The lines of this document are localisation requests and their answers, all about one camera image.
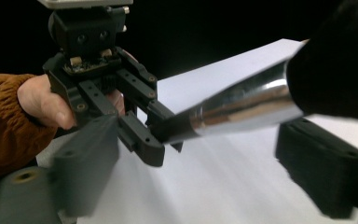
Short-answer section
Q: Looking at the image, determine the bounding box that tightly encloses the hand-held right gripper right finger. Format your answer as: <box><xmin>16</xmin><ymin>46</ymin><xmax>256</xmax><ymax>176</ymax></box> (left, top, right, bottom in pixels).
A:
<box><xmin>274</xmin><ymin>118</ymin><xmax>358</xmax><ymax>219</ymax></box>

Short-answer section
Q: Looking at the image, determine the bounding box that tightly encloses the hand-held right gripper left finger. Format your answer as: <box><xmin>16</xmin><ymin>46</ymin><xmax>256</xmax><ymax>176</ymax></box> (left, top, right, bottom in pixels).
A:
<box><xmin>52</xmin><ymin>114</ymin><xmax>120</xmax><ymax>217</ymax></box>

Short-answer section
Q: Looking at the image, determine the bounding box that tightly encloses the white table mat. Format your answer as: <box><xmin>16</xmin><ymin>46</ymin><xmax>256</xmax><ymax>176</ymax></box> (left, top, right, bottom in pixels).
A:
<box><xmin>35</xmin><ymin>37</ymin><xmax>358</xmax><ymax>224</ymax></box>

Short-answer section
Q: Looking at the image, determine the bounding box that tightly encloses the black fluffy makeup brush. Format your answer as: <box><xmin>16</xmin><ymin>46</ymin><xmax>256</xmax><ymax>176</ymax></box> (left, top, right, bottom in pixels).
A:
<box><xmin>150</xmin><ymin>0</ymin><xmax>358</xmax><ymax>146</ymax></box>

